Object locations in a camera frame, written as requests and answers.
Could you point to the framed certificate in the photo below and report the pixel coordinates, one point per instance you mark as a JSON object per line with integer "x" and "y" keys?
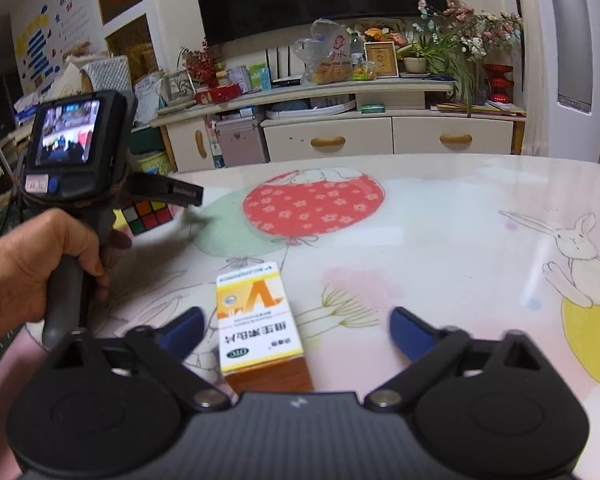
{"x": 381, "y": 60}

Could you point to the red flat box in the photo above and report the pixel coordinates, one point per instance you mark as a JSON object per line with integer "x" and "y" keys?
{"x": 219, "y": 94}

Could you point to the pink storage box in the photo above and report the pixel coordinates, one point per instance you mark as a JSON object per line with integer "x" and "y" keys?
{"x": 241, "y": 142}

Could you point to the colourful puzzle cube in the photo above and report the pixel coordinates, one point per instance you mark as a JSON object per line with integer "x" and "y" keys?
{"x": 145, "y": 217}

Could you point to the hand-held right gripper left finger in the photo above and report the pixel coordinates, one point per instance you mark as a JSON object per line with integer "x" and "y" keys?
{"x": 182, "y": 330}

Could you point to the artificial flower bouquet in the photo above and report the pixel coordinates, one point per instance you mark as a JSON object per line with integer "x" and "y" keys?
{"x": 475, "y": 25}

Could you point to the white standing air conditioner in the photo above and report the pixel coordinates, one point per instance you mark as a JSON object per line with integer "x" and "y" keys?
{"x": 570, "y": 60}

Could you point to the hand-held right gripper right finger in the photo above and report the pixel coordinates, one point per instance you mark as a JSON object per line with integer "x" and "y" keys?
{"x": 410, "y": 332}

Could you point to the wall poster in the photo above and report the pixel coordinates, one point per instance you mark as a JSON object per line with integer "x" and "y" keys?
{"x": 55, "y": 35}

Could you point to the clear plastic bag of snacks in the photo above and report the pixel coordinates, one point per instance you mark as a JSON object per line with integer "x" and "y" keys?
{"x": 325, "y": 55}

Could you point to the red berry plant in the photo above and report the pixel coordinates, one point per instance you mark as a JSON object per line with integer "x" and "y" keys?
{"x": 200, "y": 65}

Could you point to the potted green plant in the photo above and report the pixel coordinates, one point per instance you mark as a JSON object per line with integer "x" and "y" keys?
{"x": 430, "y": 60}

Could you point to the person's left hand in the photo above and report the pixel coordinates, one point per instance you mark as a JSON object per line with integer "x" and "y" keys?
{"x": 25, "y": 270}

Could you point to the orange and white medicine box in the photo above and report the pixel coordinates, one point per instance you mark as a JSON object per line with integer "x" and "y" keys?
{"x": 260, "y": 320}

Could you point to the white television cabinet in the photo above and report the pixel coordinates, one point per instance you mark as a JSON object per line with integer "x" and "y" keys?
{"x": 360, "y": 135}

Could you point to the wooden chair with lace cover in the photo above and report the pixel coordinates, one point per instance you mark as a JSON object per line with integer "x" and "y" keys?
{"x": 107, "y": 72}

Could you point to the green and white carton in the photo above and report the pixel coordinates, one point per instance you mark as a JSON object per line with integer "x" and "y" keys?
{"x": 260, "y": 77}

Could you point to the dark green bin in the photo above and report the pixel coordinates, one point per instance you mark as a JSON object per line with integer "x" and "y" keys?
{"x": 147, "y": 140}

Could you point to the light green waste bin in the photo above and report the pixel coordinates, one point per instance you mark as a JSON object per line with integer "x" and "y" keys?
{"x": 155, "y": 164}

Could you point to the red ornament stand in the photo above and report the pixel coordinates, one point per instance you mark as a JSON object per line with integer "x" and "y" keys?
{"x": 498, "y": 82}

